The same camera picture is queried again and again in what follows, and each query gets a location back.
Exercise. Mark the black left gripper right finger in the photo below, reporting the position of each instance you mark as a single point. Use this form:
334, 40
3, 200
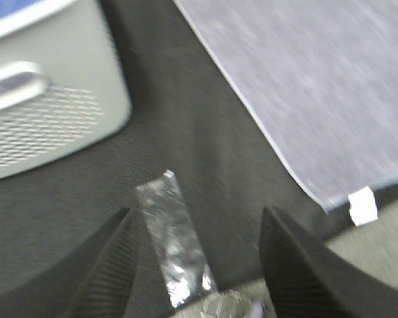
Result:
307, 279

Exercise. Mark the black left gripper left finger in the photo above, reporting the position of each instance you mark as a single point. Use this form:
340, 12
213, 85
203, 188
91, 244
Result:
94, 280

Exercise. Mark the grey-blue towel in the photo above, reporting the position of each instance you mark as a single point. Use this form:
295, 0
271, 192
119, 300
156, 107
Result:
320, 79

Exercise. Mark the left clear tape strip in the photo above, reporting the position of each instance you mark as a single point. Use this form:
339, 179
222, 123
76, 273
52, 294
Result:
184, 266

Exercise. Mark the grey perforated laundry basket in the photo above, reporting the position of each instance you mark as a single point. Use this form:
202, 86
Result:
61, 83

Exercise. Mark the blue cloth in basket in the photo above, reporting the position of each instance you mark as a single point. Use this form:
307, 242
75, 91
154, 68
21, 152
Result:
8, 7

